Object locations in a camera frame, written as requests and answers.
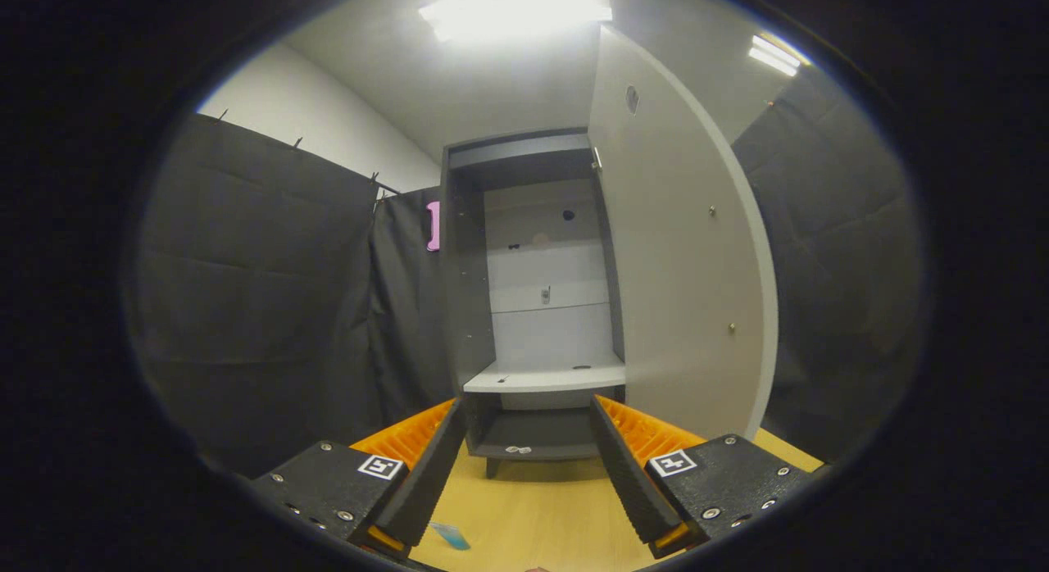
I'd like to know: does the white blue cosmetic tube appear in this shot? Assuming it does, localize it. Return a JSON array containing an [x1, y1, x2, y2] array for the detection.
[[428, 521, 472, 552]]

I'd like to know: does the double strip ceiling light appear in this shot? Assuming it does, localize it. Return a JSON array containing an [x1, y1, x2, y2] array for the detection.
[[747, 34, 802, 77]]

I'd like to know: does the white cabinet door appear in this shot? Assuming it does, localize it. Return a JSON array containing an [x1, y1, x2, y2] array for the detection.
[[587, 25, 779, 442]]

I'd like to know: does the black backdrop cloth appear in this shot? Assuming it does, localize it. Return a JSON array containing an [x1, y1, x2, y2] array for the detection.
[[131, 64, 927, 474]]

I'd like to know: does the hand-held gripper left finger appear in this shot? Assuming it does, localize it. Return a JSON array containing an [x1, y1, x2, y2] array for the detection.
[[250, 397, 468, 561]]

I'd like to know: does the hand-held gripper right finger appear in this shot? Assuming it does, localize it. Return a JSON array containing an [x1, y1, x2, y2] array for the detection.
[[588, 394, 829, 559]]

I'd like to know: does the large ceiling light panel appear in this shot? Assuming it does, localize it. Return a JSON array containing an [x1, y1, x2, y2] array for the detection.
[[418, 0, 613, 42]]

